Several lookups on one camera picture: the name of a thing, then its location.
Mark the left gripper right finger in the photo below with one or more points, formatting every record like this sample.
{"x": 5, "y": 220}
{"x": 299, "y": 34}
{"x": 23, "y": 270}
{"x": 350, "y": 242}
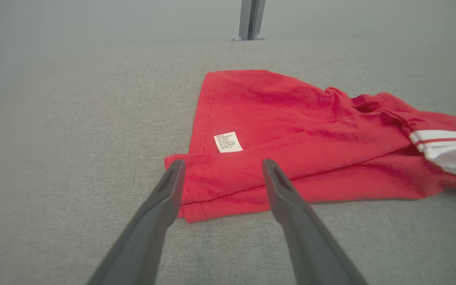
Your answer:
{"x": 303, "y": 237}

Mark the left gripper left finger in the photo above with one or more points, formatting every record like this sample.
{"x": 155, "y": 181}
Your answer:
{"x": 152, "y": 229}

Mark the red shirt striped white trim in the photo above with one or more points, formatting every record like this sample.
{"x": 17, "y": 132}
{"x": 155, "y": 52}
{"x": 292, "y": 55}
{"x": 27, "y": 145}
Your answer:
{"x": 291, "y": 138}

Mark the grey metal partition post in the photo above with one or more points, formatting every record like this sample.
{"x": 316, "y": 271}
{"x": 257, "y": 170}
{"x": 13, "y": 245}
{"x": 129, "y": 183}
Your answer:
{"x": 248, "y": 19}

